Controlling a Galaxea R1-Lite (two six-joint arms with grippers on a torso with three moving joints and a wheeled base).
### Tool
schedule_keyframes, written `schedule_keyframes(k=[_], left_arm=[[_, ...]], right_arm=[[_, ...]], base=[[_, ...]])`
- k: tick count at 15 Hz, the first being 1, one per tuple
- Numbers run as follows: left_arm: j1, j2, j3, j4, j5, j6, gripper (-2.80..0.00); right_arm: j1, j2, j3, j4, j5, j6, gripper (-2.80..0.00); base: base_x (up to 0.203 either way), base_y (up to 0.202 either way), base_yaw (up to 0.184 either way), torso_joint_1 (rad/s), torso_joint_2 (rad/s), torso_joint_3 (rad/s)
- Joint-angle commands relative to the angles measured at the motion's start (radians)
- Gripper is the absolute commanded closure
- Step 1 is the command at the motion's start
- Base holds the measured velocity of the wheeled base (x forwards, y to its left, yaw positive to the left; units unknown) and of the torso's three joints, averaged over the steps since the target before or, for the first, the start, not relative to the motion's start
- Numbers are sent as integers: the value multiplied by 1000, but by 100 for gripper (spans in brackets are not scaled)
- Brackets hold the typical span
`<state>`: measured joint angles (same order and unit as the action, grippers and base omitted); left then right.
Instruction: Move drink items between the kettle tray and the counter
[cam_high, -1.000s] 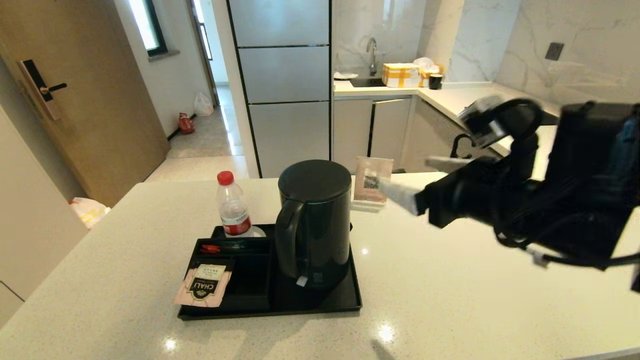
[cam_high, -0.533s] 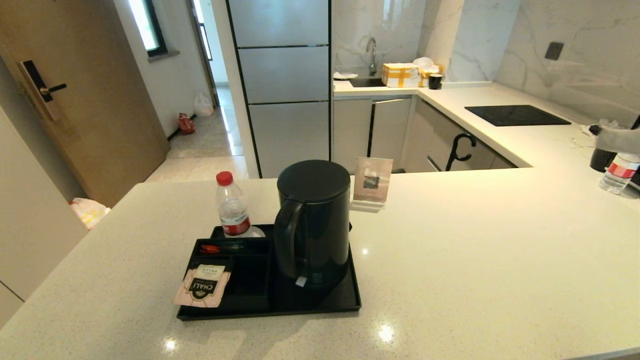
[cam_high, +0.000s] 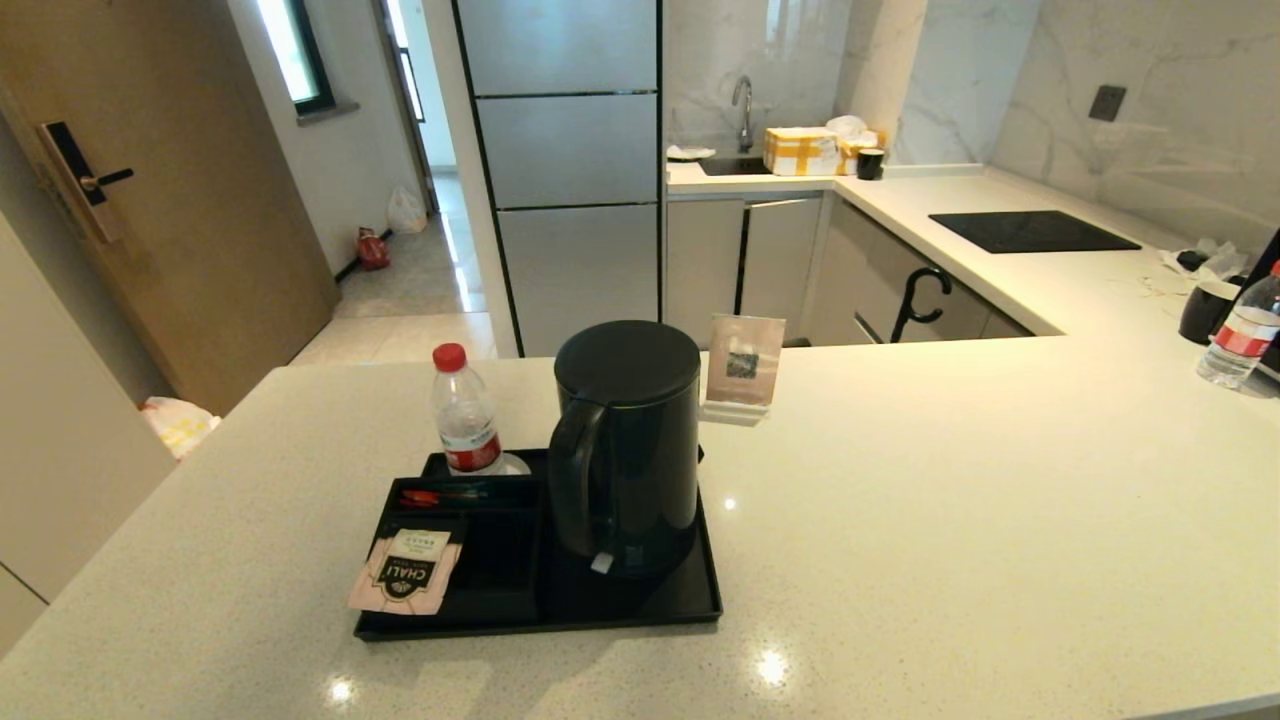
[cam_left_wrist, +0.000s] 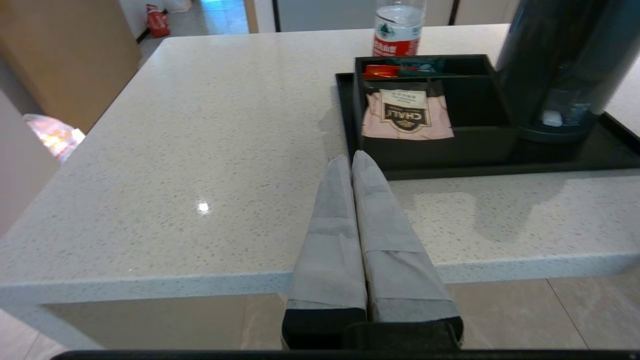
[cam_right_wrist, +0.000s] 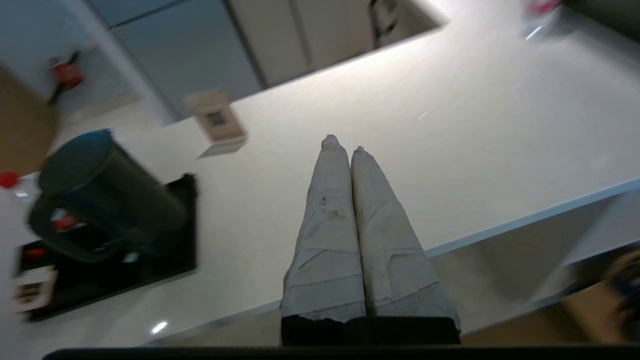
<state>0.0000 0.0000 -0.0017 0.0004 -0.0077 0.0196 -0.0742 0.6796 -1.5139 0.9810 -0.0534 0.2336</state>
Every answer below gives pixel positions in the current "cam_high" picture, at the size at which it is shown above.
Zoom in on black electric kettle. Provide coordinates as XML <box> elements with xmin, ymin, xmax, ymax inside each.
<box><xmin>547</xmin><ymin>320</ymin><xmax>703</xmax><ymax>579</ymax></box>

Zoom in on pink CHALI tea bag packet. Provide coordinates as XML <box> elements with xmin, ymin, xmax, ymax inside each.
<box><xmin>347</xmin><ymin>528</ymin><xmax>465</xmax><ymax>616</ymax></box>

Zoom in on water bottle on tray red cap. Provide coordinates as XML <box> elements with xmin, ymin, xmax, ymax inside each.
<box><xmin>431</xmin><ymin>342</ymin><xmax>504</xmax><ymax>477</ymax></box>

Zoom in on water bottle with red label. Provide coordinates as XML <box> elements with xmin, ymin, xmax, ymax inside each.
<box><xmin>1195</xmin><ymin>262</ymin><xmax>1280</xmax><ymax>391</ymax></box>

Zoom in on acrylic QR code sign stand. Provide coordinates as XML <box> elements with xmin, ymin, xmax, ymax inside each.
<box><xmin>701</xmin><ymin>314</ymin><xmax>787</xmax><ymax>428</ymax></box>

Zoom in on grey kitchen base cabinets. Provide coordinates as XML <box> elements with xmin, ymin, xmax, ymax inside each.
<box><xmin>665</xmin><ymin>193</ymin><xmax>1036</xmax><ymax>349</ymax></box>

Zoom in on kitchen sink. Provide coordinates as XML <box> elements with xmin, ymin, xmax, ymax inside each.
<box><xmin>697</xmin><ymin>153</ymin><xmax>773</xmax><ymax>178</ymax></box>

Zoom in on silver refrigerator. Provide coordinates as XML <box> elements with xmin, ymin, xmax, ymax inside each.
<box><xmin>453</xmin><ymin>0</ymin><xmax>666</xmax><ymax>358</ymax></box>

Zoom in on black serving tray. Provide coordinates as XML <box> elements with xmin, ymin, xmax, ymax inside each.
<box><xmin>353</xmin><ymin>448</ymin><xmax>724</xmax><ymax>642</ymax></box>

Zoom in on black compartment organizer box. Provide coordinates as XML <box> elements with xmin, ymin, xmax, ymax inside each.
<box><xmin>357</xmin><ymin>477</ymin><xmax>548</xmax><ymax>626</ymax></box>

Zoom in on large yellow taped cardboard box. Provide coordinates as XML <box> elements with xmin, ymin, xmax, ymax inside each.
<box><xmin>763</xmin><ymin>126</ymin><xmax>843</xmax><ymax>178</ymax></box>

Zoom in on chrome faucet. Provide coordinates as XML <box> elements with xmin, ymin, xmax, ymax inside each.
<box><xmin>731</xmin><ymin>75</ymin><xmax>756</xmax><ymax>154</ymax></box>

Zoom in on black induction cooktop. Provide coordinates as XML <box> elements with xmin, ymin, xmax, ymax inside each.
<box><xmin>927</xmin><ymin>210</ymin><xmax>1143</xmax><ymax>255</ymax></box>

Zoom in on brown wooden door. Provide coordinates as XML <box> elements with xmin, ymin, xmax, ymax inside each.
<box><xmin>0</xmin><ymin>0</ymin><xmax>341</xmax><ymax>417</ymax></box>

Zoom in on white yellow plastic bag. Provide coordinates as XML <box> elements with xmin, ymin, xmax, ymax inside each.
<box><xmin>142</xmin><ymin>397</ymin><xmax>223</xmax><ymax>462</ymax></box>

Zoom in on black mug with white inside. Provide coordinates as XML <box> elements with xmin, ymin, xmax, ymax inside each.
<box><xmin>1178</xmin><ymin>280</ymin><xmax>1243</xmax><ymax>346</ymax></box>

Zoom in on crumpled clear plastic wrap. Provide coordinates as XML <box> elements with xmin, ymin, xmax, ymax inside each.
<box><xmin>1160</xmin><ymin>238</ymin><xmax>1249</xmax><ymax>283</ymax></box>

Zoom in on beige cabinet panel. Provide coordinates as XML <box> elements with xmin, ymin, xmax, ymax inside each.
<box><xmin>0</xmin><ymin>210</ymin><xmax>178</xmax><ymax>661</ymax></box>

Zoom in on black curved hook handle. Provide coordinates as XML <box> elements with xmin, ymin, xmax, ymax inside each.
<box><xmin>889</xmin><ymin>266</ymin><xmax>954</xmax><ymax>345</ymax></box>

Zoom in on window with dark frame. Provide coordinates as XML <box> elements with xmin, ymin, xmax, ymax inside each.
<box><xmin>255</xmin><ymin>0</ymin><xmax>336</xmax><ymax>118</ymax></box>

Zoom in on black door lock handle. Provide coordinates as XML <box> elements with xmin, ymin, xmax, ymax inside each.
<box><xmin>38</xmin><ymin>121</ymin><xmax>136</xmax><ymax>244</ymax></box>

